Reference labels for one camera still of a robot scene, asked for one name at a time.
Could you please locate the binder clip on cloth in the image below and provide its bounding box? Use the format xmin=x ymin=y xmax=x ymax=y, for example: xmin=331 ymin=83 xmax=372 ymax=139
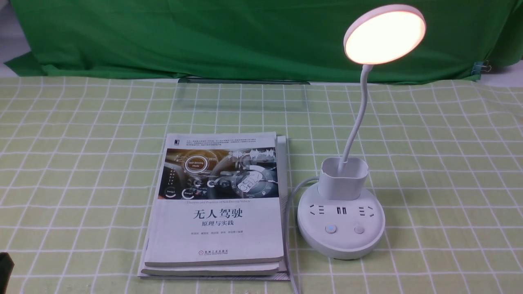
xmin=471 ymin=60 xmax=492 ymax=76

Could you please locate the green backdrop cloth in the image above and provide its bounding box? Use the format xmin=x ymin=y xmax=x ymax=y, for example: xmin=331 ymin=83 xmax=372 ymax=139
xmin=6 ymin=0 xmax=522 ymax=83

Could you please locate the white desk lamp with socket base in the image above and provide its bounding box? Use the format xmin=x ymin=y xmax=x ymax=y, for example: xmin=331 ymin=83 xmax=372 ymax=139
xmin=297 ymin=4 xmax=427 ymax=260

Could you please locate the white lamp power cable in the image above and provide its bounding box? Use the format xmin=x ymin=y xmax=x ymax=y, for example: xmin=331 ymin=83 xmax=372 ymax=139
xmin=283 ymin=176 xmax=320 ymax=294

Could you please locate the bottom book in stack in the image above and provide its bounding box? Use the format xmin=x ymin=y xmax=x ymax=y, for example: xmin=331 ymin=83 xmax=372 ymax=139
xmin=137 ymin=137 xmax=291 ymax=281

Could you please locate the self-driving textbook top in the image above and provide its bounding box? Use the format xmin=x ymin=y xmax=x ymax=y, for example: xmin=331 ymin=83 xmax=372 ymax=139
xmin=144 ymin=132 xmax=284 ymax=267

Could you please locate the black object at left edge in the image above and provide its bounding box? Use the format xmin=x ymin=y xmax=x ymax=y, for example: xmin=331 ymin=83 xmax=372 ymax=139
xmin=0 ymin=252 xmax=14 ymax=294

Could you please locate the green checkered tablecloth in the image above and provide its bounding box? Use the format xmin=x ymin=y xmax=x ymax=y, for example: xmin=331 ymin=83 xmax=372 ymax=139
xmin=0 ymin=78 xmax=523 ymax=294

